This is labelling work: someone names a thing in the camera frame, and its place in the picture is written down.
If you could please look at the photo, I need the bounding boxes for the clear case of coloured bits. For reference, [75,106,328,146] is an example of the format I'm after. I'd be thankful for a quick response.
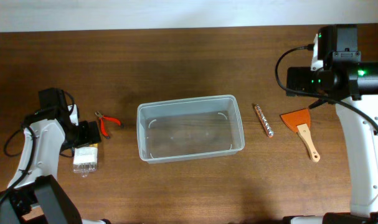
[73,144,98,177]

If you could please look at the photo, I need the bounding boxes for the clear plastic container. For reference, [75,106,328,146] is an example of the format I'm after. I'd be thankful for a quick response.
[136,95,245,164]

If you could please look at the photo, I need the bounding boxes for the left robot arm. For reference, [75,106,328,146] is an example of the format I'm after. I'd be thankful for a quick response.
[0,88,102,223]

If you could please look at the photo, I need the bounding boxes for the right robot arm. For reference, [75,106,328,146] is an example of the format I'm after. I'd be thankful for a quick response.
[278,24,378,223]

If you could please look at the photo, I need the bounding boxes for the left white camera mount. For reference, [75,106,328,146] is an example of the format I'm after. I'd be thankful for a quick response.
[68,105,79,126]

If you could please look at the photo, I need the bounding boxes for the orange scraper with wooden handle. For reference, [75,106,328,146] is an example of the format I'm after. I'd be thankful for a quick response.
[280,108,320,162]

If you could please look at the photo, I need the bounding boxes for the red handled pliers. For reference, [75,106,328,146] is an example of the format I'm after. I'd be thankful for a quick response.
[95,111,125,140]

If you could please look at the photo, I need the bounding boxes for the orange socket rail with sockets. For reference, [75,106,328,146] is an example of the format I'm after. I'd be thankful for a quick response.
[253,105,274,138]

